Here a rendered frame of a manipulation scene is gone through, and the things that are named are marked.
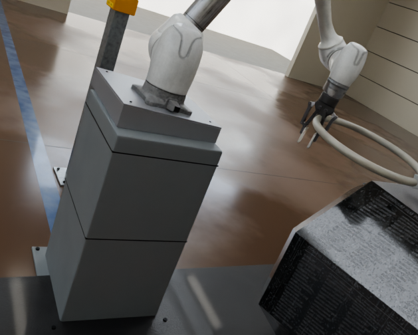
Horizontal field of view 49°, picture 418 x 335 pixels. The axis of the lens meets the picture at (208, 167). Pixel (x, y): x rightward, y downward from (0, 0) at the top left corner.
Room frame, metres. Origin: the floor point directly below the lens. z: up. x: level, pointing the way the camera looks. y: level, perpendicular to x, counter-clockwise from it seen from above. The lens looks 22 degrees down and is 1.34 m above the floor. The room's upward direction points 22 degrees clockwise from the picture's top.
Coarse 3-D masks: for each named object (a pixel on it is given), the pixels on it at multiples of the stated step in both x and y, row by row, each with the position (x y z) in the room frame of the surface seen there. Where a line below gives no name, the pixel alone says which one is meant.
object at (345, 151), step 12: (312, 120) 1.82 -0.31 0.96; (336, 120) 1.97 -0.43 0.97; (324, 132) 1.68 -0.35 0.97; (360, 132) 2.02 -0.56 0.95; (372, 132) 2.02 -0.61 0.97; (336, 144) 1.62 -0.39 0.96; (384, 144) 1.98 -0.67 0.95; (348, 156) 1.58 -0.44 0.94; (360, 156) 1.58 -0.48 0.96; (408, 156) 1.91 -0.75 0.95; (372, 168) 1.56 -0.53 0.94; (384, 168) 1.57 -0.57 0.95; (396, 180) 1.56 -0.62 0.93; (408, 180) 1.58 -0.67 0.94
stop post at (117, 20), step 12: (108, 0) 2.37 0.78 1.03; (120, 0) 2.31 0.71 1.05; (132, 0) 2.35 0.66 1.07; (120, 12) 2.35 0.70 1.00; (132, 12) 2.36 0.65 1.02; (108, 24) 2.36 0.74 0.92; (120, 24) 2.36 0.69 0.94; (108, 36) 2.33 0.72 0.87; (120, 36) 2.37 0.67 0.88; (108, 48) 2.34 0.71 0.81; (96, 60) 2.38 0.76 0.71; (108, 60) 2.35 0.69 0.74; (84, 108) 2.37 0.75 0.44; (60, 168) 2.41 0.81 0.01; (60, 180) 2.29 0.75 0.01
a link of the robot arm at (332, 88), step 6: (330, 78) 1.85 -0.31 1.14; (324, 84) 1.87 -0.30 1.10; (330, 84) 1.83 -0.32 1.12; (336, 84) 1.82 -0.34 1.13; (324, 90) 1.85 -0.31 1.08; (330, 90) 1.83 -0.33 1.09; (336, 90) 1.82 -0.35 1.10; (342, 90) 1.83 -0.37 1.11; (336, 96) 1.83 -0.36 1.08; (342, 96) 1.85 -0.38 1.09
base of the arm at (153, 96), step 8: (136, 88) 1.58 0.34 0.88; (144, 88) 1.55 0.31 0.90; (152, 88) 1.53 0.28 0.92; (144, 96) 1.51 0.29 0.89; (152, 96) 1.51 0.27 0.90; (160, 96) 1.52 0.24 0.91; (168, 96) 1.52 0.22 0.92; (176, 96) 1.54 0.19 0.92; (184, 96) 1.58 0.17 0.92; (152, 104) 1.48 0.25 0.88; (160, 104) 1.50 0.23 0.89; (168, 104) 1.51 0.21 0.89; (176, 104) 1.50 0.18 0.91; (184, 104) 1.59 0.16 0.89; (176, 112) 1.50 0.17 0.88; (184, 112) 1.56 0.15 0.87
